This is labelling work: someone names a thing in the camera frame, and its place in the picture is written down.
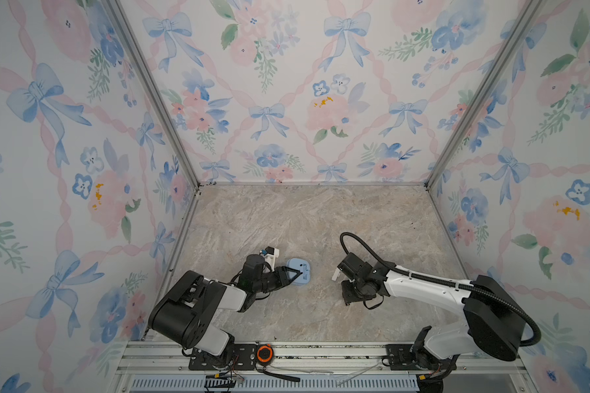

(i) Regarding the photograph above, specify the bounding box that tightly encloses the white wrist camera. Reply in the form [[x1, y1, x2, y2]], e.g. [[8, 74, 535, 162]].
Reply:
[[260, 247, 280, 271], [331, 268, 342, 282]]

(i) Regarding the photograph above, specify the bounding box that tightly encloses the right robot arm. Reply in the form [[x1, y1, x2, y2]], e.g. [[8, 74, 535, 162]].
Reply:
[[332, 253, 525, 370]]

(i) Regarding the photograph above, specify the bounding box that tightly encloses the black corrugated cable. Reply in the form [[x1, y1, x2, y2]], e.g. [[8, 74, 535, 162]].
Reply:
[[339, 232, 542, 348]]

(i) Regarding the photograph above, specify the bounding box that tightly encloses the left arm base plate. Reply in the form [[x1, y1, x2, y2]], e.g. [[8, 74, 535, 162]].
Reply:
[[188, 342, 259, 372]]

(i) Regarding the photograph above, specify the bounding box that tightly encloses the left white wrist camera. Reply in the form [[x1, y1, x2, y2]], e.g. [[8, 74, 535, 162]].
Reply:
[[260, 247, 280, 271]]

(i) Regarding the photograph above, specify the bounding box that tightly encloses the aluminium front rail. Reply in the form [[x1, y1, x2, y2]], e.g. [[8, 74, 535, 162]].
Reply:
[[116, 341, 527, 374]]

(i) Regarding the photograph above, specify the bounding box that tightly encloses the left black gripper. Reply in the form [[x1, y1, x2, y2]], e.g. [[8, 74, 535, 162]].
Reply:
[[253, 266, 299, 295]]

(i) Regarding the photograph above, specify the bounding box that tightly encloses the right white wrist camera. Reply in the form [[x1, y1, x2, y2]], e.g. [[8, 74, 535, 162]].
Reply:
[[331, 268, 342, 282]]

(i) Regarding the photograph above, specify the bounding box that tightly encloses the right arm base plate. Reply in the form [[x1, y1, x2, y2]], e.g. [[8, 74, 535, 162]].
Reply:
[[385, 343, 457, 372]]

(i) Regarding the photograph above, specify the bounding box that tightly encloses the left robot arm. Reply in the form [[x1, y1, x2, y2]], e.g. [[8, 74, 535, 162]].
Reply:
[[147, 247, 304, 359]]

